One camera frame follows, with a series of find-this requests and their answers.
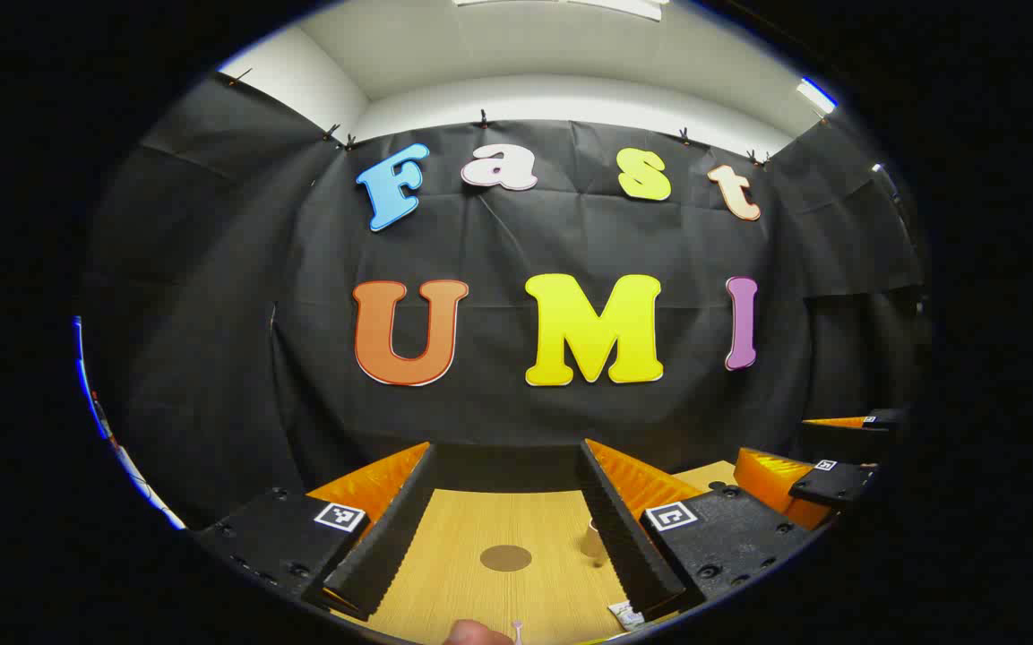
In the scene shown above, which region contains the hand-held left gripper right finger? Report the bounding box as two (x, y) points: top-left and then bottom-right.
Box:
(577, 438), (814, 621)

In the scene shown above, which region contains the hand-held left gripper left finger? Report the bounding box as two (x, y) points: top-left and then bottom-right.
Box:
(196, 441), (439, 621)

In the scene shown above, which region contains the white toothpaste tube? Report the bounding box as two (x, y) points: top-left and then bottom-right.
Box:
(607, 600), (651, 632)

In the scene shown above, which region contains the round brown coaster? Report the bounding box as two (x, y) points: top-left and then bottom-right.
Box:
(479, 544), (533, 573)

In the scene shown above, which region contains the wooden desktop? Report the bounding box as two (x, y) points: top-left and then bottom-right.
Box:
(332, 460), (741, 645)

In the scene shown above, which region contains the black backdrop cloth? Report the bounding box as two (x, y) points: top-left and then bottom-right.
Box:
(77, 67), (934, 529)

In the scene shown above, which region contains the ceiling light panel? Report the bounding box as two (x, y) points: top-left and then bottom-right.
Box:
(453, 0), (671, 22)
(796, 77), (839, 116)

